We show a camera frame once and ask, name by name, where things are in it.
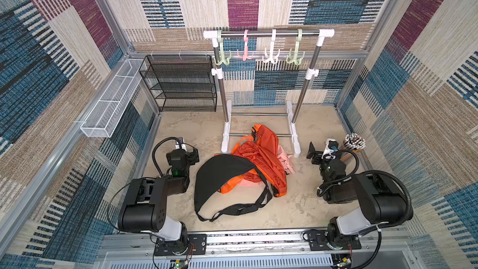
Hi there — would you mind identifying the right green hook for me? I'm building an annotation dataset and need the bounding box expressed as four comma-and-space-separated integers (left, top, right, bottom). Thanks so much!
286, 29, 305, 66

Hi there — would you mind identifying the cup of coloured pencils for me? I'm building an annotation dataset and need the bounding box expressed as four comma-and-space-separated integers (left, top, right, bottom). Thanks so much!
339, 133, 366, 153

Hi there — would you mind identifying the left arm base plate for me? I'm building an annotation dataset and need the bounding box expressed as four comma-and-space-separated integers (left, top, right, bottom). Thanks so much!
153, 234, 207, 257

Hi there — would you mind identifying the white wire basket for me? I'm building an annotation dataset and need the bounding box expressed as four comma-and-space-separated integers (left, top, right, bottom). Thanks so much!
80, 59, 143, 138

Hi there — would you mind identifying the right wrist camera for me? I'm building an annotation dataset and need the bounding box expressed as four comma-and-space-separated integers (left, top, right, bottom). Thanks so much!
322, 138, 339, 159

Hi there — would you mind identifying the white hook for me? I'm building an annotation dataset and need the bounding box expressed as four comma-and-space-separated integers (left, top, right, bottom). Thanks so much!
262, 29, 281, 64

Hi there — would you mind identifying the aluminium front rail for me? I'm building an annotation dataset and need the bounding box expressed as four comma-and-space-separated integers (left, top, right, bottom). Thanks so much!
93, 227, 423, 269

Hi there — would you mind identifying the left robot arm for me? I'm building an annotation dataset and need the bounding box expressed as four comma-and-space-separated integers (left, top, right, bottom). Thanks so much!
107, 137, 199, 256

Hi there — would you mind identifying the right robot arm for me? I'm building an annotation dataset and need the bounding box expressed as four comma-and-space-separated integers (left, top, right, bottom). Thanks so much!
305, 138, 413, 250

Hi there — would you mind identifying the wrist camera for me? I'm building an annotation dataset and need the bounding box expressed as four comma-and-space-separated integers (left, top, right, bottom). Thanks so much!
175, 137, 187, 150
322, 138, 339, 159

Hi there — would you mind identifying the white and steel garment rack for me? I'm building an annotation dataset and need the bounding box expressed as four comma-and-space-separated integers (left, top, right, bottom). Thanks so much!
203, 29, 336, 158

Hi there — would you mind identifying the green hook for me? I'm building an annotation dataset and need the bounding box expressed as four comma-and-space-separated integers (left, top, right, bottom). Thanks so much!
212, 30, 232, 66
286, 29, 305, 66

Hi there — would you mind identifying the black sling bag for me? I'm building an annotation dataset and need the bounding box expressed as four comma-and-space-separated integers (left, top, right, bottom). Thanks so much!
194, 154, 273, 222

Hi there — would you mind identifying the orange sling bag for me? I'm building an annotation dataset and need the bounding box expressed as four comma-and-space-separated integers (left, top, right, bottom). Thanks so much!
232, 124, 288, 198

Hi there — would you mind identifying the left green hook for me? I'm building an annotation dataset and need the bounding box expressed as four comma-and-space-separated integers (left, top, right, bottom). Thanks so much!
212, 30, 232, 66

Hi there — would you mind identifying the black mesh shelf rack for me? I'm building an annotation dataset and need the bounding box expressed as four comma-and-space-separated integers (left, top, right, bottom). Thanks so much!
139, 55, 217, 112

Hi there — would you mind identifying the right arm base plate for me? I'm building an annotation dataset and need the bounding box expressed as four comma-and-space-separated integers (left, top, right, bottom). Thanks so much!
302, 229, 362, 251

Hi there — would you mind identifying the pink hook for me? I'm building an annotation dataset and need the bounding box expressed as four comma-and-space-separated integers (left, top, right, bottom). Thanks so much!
237, 29, 254, 62

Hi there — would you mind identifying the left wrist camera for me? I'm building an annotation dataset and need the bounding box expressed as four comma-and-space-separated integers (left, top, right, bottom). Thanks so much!
175, 137, 187, 150

